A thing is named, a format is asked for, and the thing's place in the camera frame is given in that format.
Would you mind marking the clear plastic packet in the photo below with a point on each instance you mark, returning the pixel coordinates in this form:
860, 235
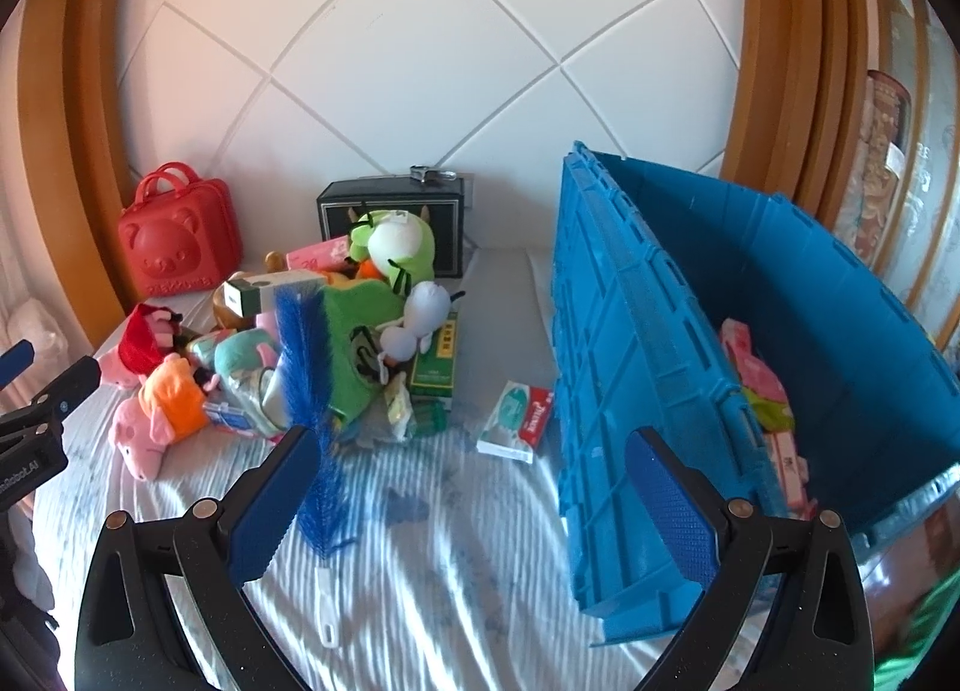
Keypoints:
397, 410

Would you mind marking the blue plastic crate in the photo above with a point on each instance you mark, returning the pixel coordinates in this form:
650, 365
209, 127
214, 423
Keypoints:
637, 331

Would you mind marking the pink and white box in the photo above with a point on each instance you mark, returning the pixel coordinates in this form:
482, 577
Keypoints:
791, 470

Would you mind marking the green frog plush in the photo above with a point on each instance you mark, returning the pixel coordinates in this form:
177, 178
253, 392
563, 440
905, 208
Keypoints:
420, 256

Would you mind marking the pig plush in red dress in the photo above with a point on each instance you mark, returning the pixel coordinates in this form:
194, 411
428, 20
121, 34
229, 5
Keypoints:
139, 346

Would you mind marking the red bear-face case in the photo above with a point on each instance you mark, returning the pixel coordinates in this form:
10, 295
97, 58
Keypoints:
180, 241

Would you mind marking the black box with metal clasp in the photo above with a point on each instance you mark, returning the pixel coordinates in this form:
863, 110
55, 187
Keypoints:
450, 226

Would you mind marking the white and green carton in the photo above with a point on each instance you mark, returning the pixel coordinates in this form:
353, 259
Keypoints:
255, 293

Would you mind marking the green spool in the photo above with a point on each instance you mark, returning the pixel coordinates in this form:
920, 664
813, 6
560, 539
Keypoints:
429, 417

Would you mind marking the pink tissue box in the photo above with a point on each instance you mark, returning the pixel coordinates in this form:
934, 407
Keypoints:
315, 254

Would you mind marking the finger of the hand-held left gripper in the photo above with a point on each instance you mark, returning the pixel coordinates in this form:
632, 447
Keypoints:
15, 363
71, 387

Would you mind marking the green clothing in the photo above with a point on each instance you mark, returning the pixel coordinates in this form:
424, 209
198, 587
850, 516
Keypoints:
930, 631

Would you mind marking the pink packet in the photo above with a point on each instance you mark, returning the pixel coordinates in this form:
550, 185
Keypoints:
735, 342
765, 380

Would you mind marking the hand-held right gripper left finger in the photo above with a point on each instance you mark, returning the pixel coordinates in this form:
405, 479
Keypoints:
262, 503

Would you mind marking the green plush stocking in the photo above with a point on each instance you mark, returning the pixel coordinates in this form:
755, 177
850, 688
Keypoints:
352, 331

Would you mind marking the blue and white box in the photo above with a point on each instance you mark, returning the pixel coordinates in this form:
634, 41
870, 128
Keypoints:
229, 417

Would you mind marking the white red green box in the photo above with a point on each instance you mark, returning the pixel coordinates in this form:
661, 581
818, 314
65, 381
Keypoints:
510, 421

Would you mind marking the yellow-green packet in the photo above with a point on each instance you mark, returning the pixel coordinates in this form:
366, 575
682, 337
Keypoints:
772, 410

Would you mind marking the wooden headboard frame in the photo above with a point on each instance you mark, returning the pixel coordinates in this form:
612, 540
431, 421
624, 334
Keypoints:
67, 136

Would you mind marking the blue bottle brush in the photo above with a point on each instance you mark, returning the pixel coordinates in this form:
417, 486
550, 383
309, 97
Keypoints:
304, 361

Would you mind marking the patterned curtain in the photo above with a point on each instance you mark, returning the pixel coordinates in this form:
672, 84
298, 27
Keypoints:
885, 159

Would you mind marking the brown bear plush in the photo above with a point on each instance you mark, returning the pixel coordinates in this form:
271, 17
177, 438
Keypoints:
225, 312

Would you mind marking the green medicine box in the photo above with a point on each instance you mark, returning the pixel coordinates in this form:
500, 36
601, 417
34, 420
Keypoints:
435, 361

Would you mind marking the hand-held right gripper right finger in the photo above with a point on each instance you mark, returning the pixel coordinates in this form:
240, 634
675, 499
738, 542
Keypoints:
675, 511

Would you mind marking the pig plush in orange dress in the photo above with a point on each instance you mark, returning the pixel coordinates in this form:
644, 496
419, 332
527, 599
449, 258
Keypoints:
176, 398

